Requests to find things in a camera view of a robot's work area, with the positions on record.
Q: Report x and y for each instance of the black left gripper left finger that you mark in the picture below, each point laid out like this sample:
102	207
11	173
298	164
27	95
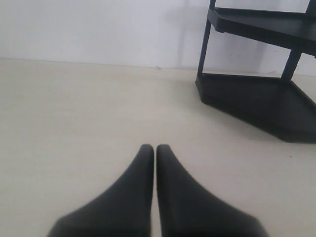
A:
123	210

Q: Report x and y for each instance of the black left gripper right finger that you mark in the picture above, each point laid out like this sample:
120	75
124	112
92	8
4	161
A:
187	209

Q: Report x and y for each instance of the black two-tier metal rack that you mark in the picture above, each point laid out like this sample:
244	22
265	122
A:
276	105

